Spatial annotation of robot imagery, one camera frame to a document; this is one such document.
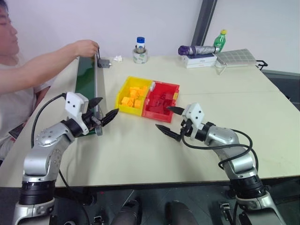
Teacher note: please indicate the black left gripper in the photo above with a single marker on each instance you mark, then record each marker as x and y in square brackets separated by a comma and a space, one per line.
[91, 120]

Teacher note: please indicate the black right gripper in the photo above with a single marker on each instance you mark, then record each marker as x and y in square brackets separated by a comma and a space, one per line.
[187, 130]

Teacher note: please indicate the thin black tool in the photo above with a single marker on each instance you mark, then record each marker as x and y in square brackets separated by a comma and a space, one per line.
[99, 53]

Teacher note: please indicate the person's bare forearm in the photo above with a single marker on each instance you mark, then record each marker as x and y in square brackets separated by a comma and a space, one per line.
[35, 70]

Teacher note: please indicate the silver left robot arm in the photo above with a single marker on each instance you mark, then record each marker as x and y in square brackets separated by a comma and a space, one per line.
[42, 159]

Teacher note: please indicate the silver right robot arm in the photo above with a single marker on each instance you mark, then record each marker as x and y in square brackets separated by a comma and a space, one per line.
[225, 138]

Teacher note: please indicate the green conveyor belt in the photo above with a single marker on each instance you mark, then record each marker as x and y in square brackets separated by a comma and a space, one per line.
[85, 79]

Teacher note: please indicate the small grey electric motor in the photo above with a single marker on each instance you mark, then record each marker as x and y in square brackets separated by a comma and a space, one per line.
[104, 63]

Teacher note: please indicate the person's bare hand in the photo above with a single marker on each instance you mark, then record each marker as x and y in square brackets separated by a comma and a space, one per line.
[86, 48]

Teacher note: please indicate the red block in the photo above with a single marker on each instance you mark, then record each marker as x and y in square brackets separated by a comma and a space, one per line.
[167, 96]

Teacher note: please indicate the small yellow label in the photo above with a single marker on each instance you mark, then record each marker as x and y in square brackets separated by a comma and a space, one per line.
[175, 96]

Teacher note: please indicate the yellow block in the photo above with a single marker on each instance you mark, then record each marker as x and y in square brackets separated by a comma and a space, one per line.
[137, 104]
[133, 92]
[127, 101]

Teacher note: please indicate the yellow plastic bin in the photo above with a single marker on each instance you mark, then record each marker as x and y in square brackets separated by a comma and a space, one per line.
[123, 90]

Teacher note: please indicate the red plastic bin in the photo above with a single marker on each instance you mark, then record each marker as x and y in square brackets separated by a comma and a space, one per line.
[172, 87]

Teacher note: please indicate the white label card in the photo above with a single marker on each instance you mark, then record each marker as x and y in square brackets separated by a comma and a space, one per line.
[152, 86]

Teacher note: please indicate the crumpled white tissue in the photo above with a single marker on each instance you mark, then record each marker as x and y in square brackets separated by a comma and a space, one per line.
[117, 58]

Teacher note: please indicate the flat white box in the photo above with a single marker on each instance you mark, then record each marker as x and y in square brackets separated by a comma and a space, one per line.
[201, 65]

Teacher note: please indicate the white tape roll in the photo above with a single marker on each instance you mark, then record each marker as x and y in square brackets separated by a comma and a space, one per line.
[140, 58]

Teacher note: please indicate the white box dark top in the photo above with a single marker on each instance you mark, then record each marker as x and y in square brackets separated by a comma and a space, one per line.
[199, 59]

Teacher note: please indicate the purple grey folded umbrella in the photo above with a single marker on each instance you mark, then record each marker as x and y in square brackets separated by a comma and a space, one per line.
[199, 49]

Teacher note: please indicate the blue capped white bottle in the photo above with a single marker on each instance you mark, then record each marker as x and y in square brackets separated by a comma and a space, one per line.
[140, 43]

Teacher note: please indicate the person's white shirt torso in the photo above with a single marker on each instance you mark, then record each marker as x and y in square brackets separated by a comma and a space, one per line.
[16, 105]

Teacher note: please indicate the black red flat packet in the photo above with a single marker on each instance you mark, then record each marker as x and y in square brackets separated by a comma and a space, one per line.
[17, 131]

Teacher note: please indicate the grey tray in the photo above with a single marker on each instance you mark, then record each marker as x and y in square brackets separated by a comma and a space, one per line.
[235, 57]

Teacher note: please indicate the green bottle yellow cap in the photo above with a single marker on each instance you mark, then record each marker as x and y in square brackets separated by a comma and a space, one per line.
[219, 41]

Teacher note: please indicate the dark rounded shape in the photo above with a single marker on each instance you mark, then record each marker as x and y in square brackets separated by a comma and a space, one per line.
[127, 214]
[181, 214]

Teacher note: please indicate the grey slanted pillar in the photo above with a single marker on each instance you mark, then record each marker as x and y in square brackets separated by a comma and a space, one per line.
[205, 25]

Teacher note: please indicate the person's head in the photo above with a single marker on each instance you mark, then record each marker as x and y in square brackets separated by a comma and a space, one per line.
[7, 39]

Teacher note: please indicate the dark grey cabinet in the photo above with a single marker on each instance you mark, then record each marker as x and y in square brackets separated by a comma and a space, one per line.
[286, 82]

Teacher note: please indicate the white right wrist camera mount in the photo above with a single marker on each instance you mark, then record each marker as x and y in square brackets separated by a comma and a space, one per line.
[194, 113]

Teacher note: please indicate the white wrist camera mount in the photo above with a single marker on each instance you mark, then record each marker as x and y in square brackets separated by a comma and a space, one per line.
[73, 103]
[194, 113]

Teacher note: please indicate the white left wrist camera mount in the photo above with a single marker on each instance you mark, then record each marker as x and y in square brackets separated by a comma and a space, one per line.
[73, 103]

